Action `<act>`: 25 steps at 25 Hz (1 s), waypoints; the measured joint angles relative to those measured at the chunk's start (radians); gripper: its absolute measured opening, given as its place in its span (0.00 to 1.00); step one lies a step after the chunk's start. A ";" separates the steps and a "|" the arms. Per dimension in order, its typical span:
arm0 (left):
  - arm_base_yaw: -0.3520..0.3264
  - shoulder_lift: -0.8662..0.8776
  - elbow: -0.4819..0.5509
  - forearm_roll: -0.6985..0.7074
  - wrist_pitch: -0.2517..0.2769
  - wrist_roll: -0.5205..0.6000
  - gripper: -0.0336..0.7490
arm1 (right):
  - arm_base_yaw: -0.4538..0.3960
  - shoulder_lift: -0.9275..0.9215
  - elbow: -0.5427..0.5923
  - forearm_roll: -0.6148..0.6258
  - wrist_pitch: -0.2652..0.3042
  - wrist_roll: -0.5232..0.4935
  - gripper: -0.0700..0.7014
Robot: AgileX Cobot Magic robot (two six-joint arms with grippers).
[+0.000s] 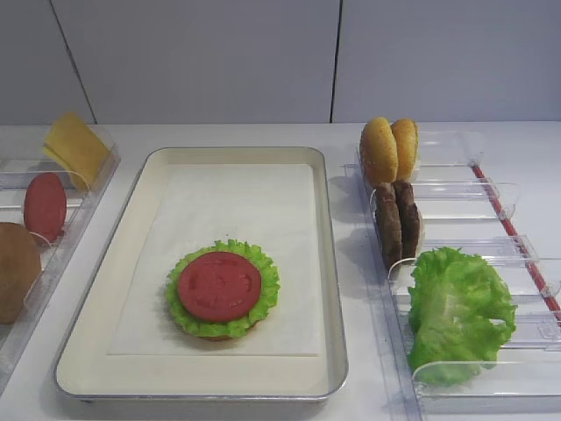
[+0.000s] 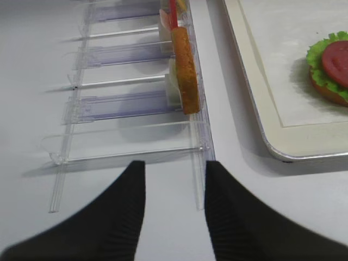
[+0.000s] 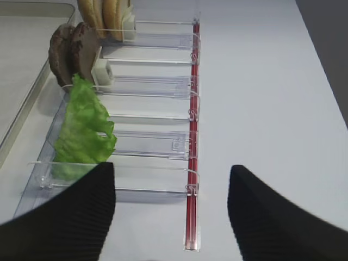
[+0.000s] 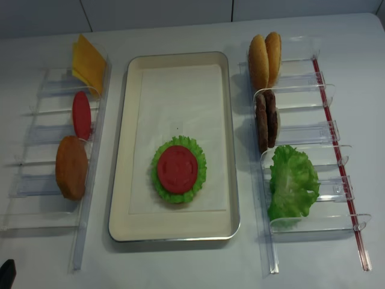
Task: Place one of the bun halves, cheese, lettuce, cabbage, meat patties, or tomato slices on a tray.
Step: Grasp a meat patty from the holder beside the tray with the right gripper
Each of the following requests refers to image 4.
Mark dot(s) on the brown meat patty front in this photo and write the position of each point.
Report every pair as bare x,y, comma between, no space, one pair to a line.
262,123

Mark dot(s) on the brown meat patty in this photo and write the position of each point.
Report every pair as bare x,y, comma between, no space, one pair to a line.
271,114
262,123

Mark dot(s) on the green lettuce leaf on tray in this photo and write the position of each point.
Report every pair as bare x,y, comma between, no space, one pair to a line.
197,151

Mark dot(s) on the red tomato slice on tray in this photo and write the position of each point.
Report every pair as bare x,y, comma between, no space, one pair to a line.
177,169

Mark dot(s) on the brown meat patty back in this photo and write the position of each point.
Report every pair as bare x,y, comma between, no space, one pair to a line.
271,114

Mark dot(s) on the green lettuce leaf in rack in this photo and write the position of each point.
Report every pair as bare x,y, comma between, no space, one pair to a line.
294,184

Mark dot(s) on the red tomato slice in rack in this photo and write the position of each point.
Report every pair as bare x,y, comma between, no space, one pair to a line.
81,115

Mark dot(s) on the yellow cheese slices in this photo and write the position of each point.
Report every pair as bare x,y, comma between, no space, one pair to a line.
88,65

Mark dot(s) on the white paper liner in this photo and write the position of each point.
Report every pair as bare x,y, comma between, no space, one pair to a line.
181,101

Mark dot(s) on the cream metal tray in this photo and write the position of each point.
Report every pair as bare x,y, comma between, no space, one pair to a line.
172,225

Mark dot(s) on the tan bun half left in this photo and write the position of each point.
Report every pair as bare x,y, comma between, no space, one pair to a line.
258,63

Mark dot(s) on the tan bun half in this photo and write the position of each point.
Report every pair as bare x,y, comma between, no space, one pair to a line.
258,63
273,45

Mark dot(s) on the clear acrylic right rack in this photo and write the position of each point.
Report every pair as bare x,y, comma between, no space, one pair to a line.
306,129

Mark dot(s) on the clear acrylic rack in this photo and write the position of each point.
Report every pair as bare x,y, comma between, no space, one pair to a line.
36,201
306,129

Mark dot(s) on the brown bun in left rack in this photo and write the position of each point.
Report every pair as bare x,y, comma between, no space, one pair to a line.
71,167

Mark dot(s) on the tan bun half right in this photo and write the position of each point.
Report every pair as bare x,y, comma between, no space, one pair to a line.
273,45

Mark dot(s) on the clear acrylic left rack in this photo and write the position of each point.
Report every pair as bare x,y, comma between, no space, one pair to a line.
36,201

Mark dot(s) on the black left gripper tip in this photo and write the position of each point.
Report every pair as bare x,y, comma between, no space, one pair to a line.
7,274

